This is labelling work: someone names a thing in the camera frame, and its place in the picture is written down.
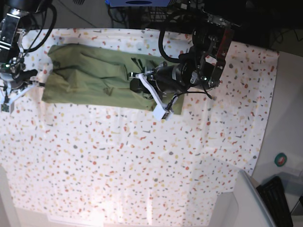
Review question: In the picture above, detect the green t-shirt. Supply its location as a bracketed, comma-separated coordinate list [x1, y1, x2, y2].
[42, 44, 187, 116]

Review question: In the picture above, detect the terrazzo patterned tablecloth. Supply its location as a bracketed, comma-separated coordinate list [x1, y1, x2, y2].
[0, 42, 279, 227]

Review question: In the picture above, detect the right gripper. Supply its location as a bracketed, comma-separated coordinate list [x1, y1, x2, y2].
[0, 70, 38, 91]

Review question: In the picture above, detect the black keyboard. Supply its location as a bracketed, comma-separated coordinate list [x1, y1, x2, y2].
[257, 176, 294, 227]

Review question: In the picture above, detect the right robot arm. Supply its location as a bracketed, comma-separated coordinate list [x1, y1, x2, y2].
[0, 0, 57, 92]

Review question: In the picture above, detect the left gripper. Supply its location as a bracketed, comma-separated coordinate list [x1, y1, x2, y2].
[129, 61, 196, 96]

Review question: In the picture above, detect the green tape roll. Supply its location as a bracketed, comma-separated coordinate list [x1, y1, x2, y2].
[274, 153, 287, 167]

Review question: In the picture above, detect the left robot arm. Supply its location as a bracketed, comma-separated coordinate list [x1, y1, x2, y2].
[130, 0, 245, 96]

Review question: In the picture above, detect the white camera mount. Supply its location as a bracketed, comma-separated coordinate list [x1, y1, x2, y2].
[130, 72, 174, 121]
[0, 80, 45, 114]

